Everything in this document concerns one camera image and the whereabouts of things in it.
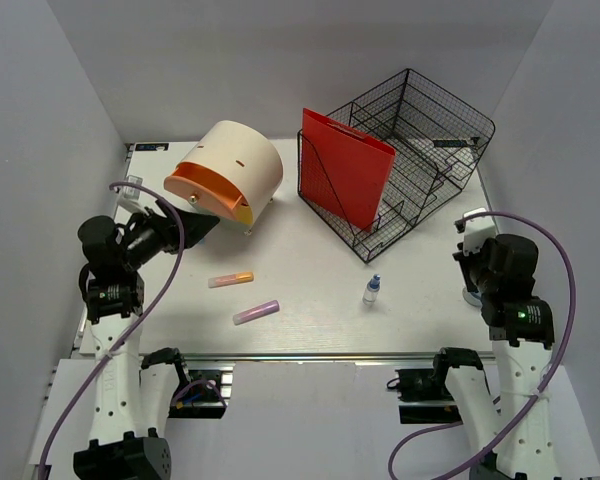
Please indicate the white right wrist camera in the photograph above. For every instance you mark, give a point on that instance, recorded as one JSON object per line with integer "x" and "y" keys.
{"x": 476, "y": 226}

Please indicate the orange capped pink tube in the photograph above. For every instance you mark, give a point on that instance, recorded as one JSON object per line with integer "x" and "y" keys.
{"x": 231, "y": 279}

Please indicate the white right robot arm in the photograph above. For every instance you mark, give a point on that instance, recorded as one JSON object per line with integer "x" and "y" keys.
{"x": 511, "y": 437}

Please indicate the cream semicircular drawer box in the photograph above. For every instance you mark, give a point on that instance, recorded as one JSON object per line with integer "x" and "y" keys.
{"x": 243, "y": 156}

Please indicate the aluminium front rail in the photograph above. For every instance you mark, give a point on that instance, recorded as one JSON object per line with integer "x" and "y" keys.
{"x": 346, "y": 357}

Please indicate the purple tube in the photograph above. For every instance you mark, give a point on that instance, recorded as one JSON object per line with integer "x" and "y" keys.
{"x": 256, "y": 312}

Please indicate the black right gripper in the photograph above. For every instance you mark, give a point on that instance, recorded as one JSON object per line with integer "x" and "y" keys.
{"x": 466, "y": 259}

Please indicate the peach top drawer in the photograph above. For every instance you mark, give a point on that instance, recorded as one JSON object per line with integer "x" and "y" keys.
{"x": 203, "y": 187}

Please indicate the yellow bottom drawer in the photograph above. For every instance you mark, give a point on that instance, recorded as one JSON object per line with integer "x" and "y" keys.
{"x": 240, "y": 212}

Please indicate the small blue capped bottle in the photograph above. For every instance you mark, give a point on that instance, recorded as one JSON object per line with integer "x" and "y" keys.
{"x": 372, "y": 289}

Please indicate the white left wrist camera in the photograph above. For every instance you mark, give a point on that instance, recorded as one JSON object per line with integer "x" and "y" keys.
{"x": 128, "y": 196}

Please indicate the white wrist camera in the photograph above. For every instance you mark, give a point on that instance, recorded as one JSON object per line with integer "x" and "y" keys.
{"x": 476, "y": 226}
{"x": 128, "y": 196}

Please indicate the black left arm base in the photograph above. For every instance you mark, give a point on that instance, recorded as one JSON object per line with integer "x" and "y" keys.
{"x": 198, "y": 393}

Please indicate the black wire mesh organizer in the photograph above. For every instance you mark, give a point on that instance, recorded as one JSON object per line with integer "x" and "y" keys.
{"x": 439, "y": 140}

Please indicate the blue white round jar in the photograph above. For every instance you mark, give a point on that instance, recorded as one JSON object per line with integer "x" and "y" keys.
{"x": 472, "y": 298}

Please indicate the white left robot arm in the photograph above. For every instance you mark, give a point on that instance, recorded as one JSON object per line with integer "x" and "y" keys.
{"x": 133, "y": 392}

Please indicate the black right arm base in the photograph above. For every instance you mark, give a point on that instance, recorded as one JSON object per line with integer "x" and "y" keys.
{"x": 422, "y": 394}

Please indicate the black label sticker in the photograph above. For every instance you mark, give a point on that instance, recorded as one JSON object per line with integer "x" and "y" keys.
{"x": 151, "y": 147}

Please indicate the red file folder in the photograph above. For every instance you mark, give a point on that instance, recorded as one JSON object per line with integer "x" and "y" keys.
{"x": 343, "y": 170}

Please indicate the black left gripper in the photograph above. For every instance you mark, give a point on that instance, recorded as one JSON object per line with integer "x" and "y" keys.
{"x": 167, "y": 227}

